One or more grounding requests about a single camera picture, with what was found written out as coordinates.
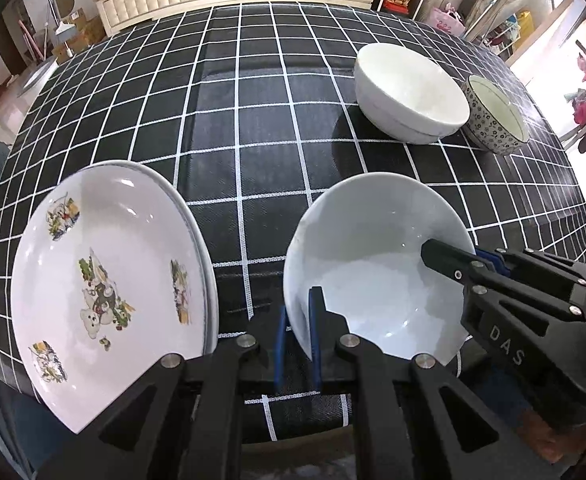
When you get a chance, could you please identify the small white cartoon plate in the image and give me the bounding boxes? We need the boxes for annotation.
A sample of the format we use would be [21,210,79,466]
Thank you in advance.
[10,165,209,435]

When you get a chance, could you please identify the pink flamingo bag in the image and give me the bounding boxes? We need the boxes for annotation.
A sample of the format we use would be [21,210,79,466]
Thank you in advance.
[427,4,466,36]

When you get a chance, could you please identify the red and black hanging clothes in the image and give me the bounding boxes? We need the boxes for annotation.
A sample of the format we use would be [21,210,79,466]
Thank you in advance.
[565,87,586,127]

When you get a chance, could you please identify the person's right forearm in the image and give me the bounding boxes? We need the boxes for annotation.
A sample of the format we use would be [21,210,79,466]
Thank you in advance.
[518,405,586,463]

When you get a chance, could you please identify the white flat mop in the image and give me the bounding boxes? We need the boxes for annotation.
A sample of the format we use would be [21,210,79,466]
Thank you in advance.
[42,0,74,41]

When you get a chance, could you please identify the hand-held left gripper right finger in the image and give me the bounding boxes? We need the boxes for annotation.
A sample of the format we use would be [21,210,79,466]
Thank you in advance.
[308,286,548,480]

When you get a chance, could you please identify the large plain white plate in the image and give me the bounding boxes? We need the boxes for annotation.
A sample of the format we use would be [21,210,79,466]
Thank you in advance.
[88,159,220,358]

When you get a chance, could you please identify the green patterned bowl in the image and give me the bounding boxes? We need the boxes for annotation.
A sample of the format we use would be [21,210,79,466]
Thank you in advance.
[460,75,530,155]

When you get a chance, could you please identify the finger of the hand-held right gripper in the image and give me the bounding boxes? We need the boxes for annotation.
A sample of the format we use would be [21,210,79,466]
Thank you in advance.
[420,238,586,325]
[474,247,586,295]

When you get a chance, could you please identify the white bowl with red mark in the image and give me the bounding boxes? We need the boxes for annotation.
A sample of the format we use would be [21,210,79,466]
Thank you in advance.
[283,172,478,367]

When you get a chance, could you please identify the black checked tablecloth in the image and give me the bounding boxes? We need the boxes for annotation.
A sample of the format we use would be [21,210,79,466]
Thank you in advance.
[0,2,586,443]

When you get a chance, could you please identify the plain cream white bowl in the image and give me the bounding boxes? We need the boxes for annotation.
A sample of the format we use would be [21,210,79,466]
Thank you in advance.
[354,42,471,145]

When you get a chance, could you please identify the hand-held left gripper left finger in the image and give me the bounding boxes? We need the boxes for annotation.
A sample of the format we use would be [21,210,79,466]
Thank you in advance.
[36,305,288,480]

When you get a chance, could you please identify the cardboard box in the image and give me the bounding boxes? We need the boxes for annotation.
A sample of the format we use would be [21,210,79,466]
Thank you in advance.
[53,7,106,61]

